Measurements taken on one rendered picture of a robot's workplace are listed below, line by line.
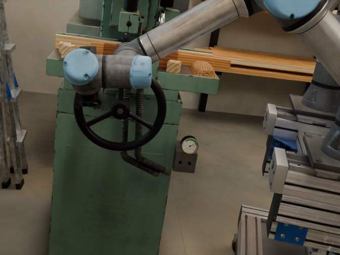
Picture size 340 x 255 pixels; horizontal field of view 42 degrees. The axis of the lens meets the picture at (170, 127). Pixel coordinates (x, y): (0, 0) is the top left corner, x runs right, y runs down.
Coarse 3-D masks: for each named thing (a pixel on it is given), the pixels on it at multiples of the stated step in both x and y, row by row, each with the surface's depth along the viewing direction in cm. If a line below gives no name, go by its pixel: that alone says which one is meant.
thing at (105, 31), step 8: (104, 0) 176; (152, 0) 177; (104, 8) 177; (152, 8) 178; (104, 16) 178; (152, 16) 180; (104, 24) 179; (152, 24) 181; (104, 32) 180; (112, 32) 181; (120, 32) 181; (144, 32) 182
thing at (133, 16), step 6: (120, 12) 156; (126, 12) 157; (132, 12) 160; (138, 12) 163; (120, 18) 157; (126, 18) 157; (132, 18) 157; (138, 18) 157; (120, 24) 157; (132, 24) 158; (138, 24) 158; (120, 30) 158; (126, 30) 158; (132, 30) 158
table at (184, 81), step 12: (48, 60) 148; (60, 60) 149; (48, 72) 150; (60, 72) 150; (168, 72) 154; (180, 72) 156; (168, 84) 155; (180, 84) 155; (192, 84) 156; (204, 84) 156; (216, 84) 156
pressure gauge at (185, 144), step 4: (188, 136) 158; (192, 136) 158; (184, 140) 156; (188, 140) 156; (192, 140) 156; (196, 140) 158; (184, 144) 157; (188, 144) 157; (192, 144) 157; (196, 144) 157; (184, 148) 157; (188, 148) 158; (192, 148) 158; (196, 148) 158; (184, 152) 158; (188, 152) 158; (192, 152) 158
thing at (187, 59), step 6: (96, 42) 165; (96, 48) 164; (102, 48) 164; (102, 54) 165; (180, 54) 167; (186, 54) 169; (180, 60) 168; (186, 60) 168; (192, 60) 168; (198, 60) 168; (204, 60) 169; (210, 60) 169; (216, 60) 169; (222, 60) 169; (228, 60) 169; (216, 66) 170; (222, 66) 170; (228, 66) 170
